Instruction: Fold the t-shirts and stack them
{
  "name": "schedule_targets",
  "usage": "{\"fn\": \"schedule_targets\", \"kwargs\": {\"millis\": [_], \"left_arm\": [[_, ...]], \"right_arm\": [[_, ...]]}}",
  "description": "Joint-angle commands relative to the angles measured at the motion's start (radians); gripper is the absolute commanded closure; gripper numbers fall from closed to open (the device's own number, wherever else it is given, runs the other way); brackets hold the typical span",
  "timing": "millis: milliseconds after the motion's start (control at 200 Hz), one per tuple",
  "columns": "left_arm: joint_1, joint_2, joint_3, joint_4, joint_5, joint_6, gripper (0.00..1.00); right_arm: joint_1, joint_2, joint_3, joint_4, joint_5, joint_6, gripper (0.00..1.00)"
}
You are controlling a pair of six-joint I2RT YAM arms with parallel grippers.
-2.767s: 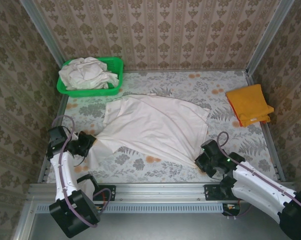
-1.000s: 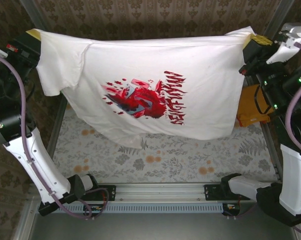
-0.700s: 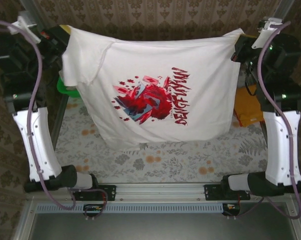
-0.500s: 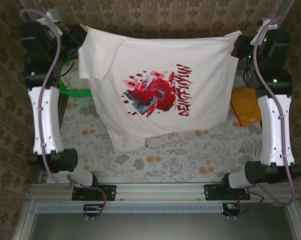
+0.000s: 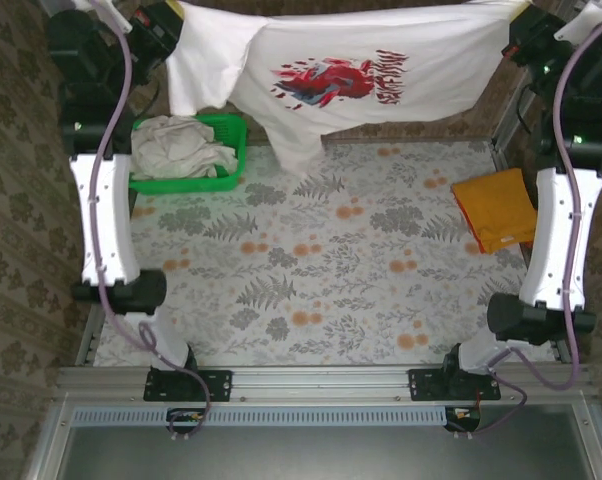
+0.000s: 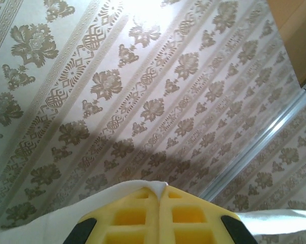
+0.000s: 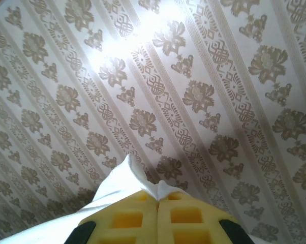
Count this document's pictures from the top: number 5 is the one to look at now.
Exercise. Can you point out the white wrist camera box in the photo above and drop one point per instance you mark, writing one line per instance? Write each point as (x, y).
(108, 12)
(586, 17)

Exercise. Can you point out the folded orange t-shirt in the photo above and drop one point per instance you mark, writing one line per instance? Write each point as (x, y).
(501, 210)

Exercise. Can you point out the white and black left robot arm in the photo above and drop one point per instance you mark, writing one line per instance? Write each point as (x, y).
(106, 215)

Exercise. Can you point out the floral patterned table cover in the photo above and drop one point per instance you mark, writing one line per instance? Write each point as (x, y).
(331, 280)

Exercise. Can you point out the white t-shirt with red print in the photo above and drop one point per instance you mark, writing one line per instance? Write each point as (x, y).
(341, 75)

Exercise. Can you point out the grey metal panel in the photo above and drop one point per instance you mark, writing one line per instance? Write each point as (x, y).
(311, 455)

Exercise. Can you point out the green plastic slotted basket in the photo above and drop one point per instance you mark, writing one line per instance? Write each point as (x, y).
(191, 186)

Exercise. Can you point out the aluminium mounting rail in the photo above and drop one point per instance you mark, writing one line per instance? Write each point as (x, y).
(321, 385)

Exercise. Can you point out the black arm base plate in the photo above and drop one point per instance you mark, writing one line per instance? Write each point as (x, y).
(423, 385)
(216, 385)

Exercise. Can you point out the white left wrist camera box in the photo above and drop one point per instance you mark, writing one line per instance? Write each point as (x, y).
(108, 12)

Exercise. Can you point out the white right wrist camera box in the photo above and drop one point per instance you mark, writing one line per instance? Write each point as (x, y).
(586, 17)

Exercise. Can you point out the crumpled white t-shirts pile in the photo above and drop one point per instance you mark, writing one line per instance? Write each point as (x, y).
(176, 150)

